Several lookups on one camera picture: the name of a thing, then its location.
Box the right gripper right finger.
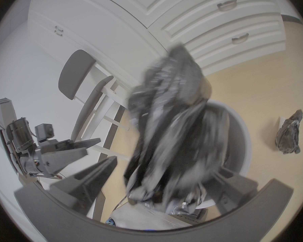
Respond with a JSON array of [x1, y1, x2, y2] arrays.
[[212, 167, 258, 214]]

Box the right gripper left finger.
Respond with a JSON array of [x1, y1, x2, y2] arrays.
[[50, 156, 118, 215]]

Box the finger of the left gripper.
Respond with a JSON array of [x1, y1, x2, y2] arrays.
[[71, 138, 102, 149], [46, 147, 89, 176]]

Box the black plastic bag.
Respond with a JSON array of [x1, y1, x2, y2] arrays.
[[124, 43, 230, 206]]

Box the white trash bin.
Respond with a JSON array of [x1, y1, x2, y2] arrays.
[[192, 100, 251, 210]]

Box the crumpled black plastic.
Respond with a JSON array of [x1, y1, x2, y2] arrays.
[[275, 109, 303, 155]]

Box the white chair grey cushions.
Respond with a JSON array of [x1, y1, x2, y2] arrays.
[[58, 49, 130, 161]]

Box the white wardrobe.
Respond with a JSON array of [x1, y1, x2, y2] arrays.
[[27, 0, 287, 90]]

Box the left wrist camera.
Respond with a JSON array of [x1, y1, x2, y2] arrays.
[[35, 123, 54, 143]]

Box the black cable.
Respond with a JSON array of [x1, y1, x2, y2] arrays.
[[114, 194, 130, 212]]

